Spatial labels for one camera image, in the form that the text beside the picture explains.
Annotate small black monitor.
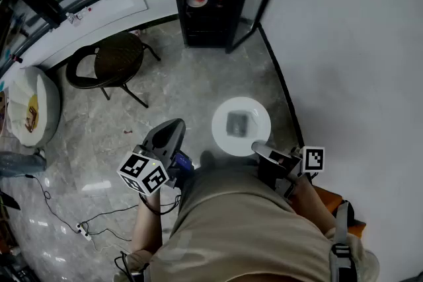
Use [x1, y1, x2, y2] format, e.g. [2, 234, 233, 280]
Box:
[173, 151, 196, 176]

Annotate grey food piece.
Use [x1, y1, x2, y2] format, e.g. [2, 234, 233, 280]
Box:
[226, 111, 251, 138]

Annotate orange bag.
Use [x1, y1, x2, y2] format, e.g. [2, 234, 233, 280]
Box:
[312, 184, 367, 237]

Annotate black framed window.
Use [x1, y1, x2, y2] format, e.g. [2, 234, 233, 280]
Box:
[0, 0, 149, 77]

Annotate white round plate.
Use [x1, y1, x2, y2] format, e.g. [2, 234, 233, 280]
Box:
[211, 96, 272, 158]

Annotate grey shoulder strap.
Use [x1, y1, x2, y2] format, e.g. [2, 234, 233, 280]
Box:
[328, 201, 358, 282]

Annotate person's right forearm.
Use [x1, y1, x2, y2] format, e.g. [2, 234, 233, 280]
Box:
[286, 173, 338, 236]

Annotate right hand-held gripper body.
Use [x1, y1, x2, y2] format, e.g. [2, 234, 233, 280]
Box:
[258, 147, 325, 199]

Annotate person's left forearm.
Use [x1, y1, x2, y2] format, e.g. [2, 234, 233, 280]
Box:
[130, 190, 166, 254]

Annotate black wicker chair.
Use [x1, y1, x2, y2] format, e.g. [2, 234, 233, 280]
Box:
[65, 31, 162, 109]

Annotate person's beige shirt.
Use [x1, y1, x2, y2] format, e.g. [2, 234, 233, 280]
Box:
[114, 155, 381, 282]

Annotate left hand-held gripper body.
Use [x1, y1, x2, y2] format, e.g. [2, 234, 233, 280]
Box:
[117, 144, 181, 197]

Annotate brown wooden object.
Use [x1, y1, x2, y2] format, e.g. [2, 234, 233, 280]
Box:
[25, 106, 38, 134]

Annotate white power strip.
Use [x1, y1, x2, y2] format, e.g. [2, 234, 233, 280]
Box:
[76, 223, 93, 241]

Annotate clear bottle with red cap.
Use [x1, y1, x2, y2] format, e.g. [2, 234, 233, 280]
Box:
[65, 6, 93, 26]

